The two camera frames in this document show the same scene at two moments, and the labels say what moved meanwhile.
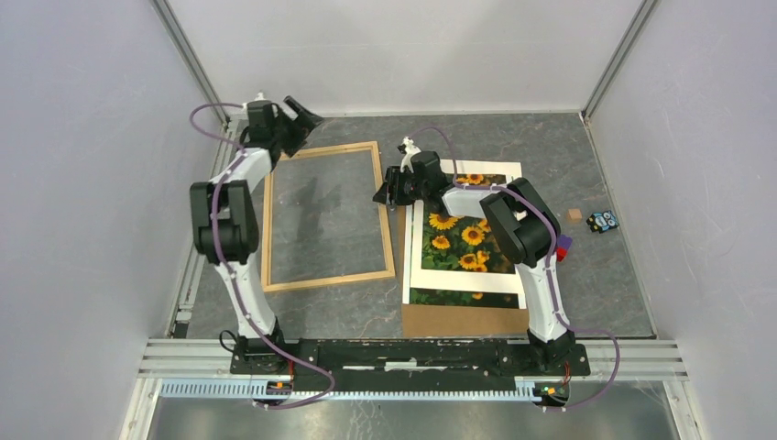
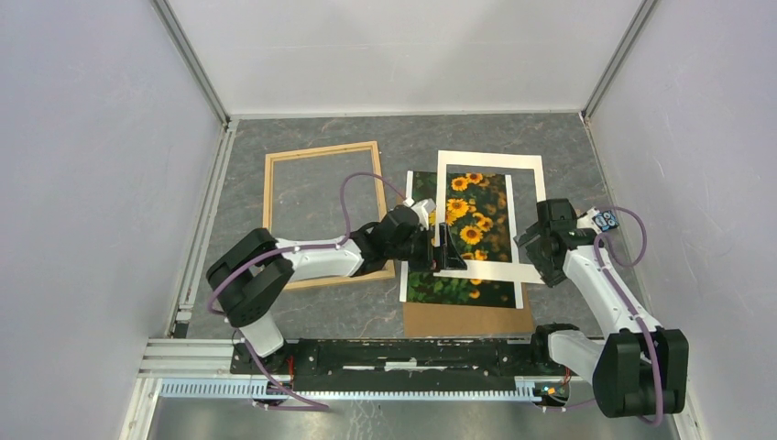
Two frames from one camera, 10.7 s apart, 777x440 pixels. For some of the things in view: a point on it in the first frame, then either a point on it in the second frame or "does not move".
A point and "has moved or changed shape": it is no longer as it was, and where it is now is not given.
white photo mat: [462, 280] has moved or changed shape
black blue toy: [602, 222] does not move
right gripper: [393, 178] -> [548, 271]
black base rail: [408, 360] does not move
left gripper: [302, 126] -> [444, 256]
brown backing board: [432, 320] does not move
